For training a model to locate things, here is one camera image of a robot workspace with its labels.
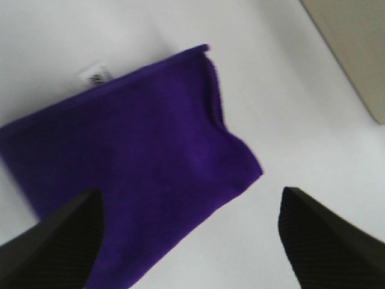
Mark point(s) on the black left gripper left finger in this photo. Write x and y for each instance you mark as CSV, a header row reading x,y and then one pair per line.
x,y
59,251

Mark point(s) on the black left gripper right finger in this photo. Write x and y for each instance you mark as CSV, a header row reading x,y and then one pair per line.
x,y
324,250

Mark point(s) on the purple towel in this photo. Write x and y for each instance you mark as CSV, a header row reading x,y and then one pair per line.
x,y
153,141

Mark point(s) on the beige storage box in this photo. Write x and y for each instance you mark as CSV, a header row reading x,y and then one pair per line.
x,y
354,32

